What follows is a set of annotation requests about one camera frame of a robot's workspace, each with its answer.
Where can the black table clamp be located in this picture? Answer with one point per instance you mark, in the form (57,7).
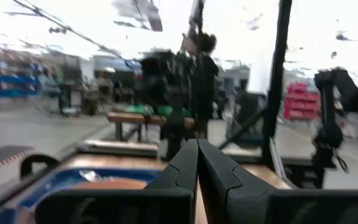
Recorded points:
(26,161)

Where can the blue plastic tray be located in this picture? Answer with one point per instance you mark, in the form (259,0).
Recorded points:
(57,180)

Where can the pink plate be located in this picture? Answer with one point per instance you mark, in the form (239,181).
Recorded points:
(110,185)

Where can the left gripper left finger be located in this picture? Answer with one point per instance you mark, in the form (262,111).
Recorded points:
(166,193)

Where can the person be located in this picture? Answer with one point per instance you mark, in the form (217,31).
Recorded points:
(202,84)

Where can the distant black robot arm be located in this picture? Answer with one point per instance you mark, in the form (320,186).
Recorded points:
(163,77)

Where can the shelving with blue bins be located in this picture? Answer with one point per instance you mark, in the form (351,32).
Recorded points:
(14,85)

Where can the black floor mat striped edge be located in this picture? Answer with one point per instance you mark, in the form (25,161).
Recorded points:
(2,155)

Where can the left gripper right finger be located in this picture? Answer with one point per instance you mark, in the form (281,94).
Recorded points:
(228,186)

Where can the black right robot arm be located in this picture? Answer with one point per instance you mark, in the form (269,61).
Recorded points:
(329,124)

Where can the red storage bins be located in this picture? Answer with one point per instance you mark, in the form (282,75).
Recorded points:
(301,101)

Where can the black frame post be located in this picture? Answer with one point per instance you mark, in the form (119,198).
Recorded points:
(275,93)

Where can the green mat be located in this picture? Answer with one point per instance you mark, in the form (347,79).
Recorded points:
(163,110)

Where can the wooden workbench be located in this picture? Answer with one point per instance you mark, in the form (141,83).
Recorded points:
(135,118)

